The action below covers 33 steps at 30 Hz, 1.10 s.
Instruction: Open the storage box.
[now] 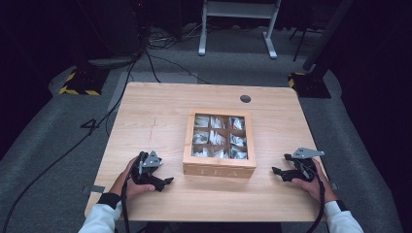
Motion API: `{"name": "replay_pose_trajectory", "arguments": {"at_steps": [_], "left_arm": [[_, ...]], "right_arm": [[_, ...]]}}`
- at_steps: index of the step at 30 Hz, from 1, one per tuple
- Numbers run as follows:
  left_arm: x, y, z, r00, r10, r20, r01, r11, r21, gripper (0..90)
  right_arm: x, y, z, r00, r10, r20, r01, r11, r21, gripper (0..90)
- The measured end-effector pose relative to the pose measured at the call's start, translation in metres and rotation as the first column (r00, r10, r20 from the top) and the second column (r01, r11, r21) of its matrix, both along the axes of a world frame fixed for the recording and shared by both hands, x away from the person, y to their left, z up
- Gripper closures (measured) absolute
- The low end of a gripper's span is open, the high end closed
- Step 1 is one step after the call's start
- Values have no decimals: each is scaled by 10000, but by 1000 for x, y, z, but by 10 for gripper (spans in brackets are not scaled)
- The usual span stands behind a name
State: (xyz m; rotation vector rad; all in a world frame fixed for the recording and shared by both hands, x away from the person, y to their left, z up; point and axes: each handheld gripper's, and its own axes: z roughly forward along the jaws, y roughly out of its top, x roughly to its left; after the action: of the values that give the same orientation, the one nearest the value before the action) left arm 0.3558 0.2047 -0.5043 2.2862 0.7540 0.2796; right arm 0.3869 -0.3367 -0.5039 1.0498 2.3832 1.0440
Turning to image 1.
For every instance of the wooden tea box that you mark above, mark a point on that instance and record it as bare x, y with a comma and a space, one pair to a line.
220, 169

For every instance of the black yellow striped stand base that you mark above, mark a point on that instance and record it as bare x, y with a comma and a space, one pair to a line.
82, 82
311, 85

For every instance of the dark slanted stand post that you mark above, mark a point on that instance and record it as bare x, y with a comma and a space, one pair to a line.
327, 35

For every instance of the pile of white tea packets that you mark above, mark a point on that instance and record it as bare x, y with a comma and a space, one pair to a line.
217, 138

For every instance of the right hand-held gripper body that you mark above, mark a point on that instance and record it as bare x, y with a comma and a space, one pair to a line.
306, 168

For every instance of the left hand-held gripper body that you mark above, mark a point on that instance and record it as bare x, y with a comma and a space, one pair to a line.
147, 161

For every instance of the grey tape piece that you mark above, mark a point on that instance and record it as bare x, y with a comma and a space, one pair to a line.
95, 189

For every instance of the person's left hand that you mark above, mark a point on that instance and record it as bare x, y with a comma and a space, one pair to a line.
124, 186

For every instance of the black tripod legs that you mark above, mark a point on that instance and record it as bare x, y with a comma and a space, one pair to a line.
299, 42

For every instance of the person's right hand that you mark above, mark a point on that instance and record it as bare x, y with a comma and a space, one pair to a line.
319, 187

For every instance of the white metal table frame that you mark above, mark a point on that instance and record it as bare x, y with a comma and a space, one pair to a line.
238, 9

